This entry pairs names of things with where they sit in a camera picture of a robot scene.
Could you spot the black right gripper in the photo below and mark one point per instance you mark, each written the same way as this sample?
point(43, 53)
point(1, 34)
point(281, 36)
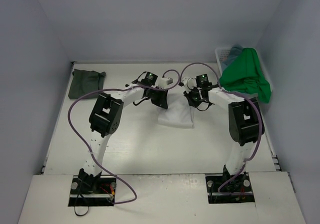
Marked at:
point(191, 99)

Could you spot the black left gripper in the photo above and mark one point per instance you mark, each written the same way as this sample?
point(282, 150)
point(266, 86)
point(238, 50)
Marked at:
point(160, 99)

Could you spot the white t shirt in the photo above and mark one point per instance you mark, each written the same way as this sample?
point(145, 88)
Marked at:
point(179, 113)

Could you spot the grey t shirt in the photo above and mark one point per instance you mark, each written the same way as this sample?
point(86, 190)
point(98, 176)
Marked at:
point(84, 82)

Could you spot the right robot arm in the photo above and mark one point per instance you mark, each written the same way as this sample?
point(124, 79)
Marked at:
point(244, 118)

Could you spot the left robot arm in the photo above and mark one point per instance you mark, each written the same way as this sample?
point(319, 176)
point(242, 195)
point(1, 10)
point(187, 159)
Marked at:
point(106, 115)

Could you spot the white laundry basket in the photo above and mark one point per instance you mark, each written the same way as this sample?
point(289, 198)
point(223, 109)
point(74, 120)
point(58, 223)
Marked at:
point(222, 53)

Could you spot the green t shirt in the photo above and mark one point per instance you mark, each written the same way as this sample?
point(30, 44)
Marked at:
point(245, 75)

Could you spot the light blue garment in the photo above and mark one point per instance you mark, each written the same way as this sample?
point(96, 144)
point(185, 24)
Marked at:
point(235, 51)

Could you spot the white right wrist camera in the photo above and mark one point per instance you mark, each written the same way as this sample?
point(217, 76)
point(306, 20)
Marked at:
point(188, 82)

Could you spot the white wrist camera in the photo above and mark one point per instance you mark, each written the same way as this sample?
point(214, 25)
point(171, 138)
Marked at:
point(164, 82)
point(188, 82)

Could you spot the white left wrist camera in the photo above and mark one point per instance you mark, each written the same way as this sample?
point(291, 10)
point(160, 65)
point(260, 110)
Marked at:
point(164, 82)

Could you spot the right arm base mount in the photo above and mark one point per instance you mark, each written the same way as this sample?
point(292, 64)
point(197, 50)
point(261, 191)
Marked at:
point(237, 191)

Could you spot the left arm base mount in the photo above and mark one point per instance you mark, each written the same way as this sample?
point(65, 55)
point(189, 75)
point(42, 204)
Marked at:
point(103, 194)

